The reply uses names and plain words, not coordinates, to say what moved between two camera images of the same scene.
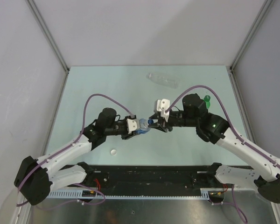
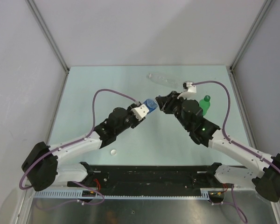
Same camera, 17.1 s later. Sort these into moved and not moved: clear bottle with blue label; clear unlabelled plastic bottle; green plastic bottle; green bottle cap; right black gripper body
Moved: right black gripper body; clear bottle with blue label
Not moved: green plastic bottle; green bottle cap; clear unlabelled plastic bottle
